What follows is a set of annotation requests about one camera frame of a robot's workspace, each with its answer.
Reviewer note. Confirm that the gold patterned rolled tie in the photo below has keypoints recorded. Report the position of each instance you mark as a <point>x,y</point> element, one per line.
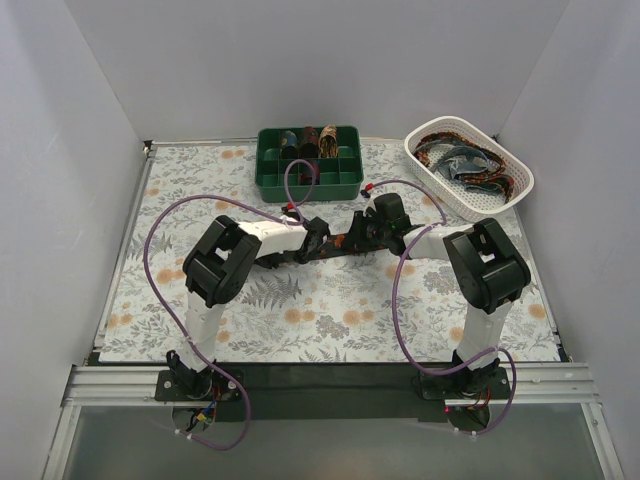
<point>328,143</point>

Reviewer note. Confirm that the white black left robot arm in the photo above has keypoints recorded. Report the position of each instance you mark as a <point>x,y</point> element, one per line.
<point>216,270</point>

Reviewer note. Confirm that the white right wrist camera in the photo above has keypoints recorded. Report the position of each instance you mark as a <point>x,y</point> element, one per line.
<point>370,192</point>

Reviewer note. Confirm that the black tie orange flowers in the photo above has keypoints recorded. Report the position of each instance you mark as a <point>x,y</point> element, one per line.
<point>335,246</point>

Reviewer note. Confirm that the green compartment organizer tray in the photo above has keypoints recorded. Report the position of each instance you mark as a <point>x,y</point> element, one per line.
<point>277,180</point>

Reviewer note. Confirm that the white perforated plastic basket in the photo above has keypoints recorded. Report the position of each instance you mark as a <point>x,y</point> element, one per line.
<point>471,205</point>

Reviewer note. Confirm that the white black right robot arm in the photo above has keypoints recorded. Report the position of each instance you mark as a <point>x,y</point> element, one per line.
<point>490,273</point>

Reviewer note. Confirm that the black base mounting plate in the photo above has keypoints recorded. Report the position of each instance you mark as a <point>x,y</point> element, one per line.
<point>329,391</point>

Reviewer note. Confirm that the red navy striped rolled tie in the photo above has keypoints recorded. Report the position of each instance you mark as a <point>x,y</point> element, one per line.
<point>309,172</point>

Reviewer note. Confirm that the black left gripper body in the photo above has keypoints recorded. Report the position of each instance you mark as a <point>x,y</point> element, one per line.
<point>314,240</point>

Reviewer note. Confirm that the tangled ties in basket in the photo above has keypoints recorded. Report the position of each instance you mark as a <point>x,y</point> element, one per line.
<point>463,162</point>

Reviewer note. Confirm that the aluminium front frame rail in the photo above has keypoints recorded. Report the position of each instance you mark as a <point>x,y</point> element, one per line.
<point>111,427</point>

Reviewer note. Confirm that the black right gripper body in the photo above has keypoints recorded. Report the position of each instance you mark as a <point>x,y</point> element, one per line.
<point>358,229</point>

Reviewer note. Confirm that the dark red rolled tie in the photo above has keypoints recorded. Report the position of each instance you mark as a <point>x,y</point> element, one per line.
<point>308,143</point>

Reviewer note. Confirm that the navy patterned rolled tie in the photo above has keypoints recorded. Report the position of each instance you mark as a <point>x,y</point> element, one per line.
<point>288,145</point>

